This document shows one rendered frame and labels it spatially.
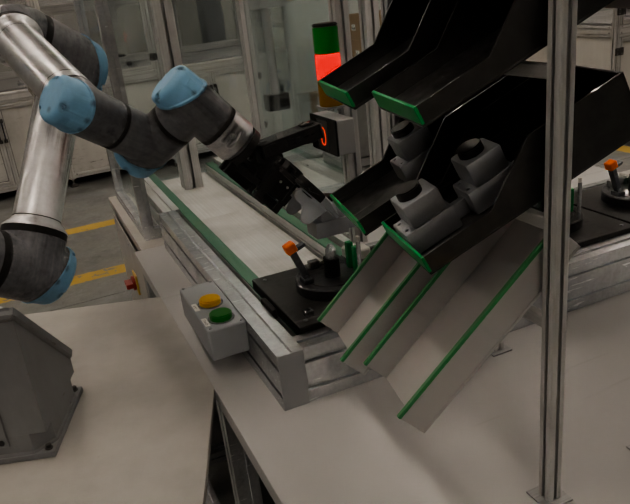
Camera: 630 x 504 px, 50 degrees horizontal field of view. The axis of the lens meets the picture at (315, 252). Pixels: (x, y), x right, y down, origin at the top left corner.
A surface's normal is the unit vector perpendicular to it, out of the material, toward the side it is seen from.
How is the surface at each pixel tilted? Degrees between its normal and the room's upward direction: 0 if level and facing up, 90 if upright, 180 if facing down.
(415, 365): 45
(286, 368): 90
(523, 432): 0
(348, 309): 90
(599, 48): 90
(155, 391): 0
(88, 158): 90
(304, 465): 0
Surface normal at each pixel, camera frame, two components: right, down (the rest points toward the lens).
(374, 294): -0.76, -0.52
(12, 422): 0.09, 0.36
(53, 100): -0.59, -0.22
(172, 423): -0.11, -0.92
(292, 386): 0.40, 0.30
